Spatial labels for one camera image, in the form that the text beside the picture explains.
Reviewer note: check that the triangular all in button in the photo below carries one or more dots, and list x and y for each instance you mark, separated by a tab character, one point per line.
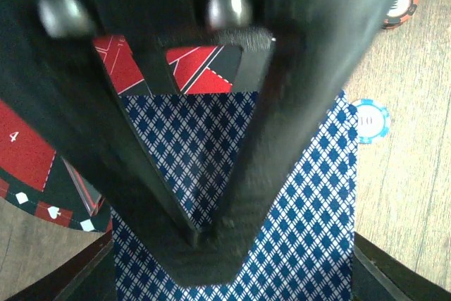
90	197

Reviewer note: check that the red brown chip stack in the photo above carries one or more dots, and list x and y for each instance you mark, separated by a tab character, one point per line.
400	12

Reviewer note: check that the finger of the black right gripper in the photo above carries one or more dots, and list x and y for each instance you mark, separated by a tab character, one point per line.
304	76
63	91

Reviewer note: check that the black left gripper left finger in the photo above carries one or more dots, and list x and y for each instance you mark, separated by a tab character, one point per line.
89	275

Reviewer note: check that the round red black poker mat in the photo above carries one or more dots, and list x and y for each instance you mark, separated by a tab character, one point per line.
33	175

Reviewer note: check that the blue orange 10 chip stack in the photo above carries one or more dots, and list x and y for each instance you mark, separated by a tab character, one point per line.
373	121

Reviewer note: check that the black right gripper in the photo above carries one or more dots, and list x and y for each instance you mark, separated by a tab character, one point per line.
304	23

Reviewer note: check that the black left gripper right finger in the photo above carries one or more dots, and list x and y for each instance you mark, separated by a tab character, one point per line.
378	276

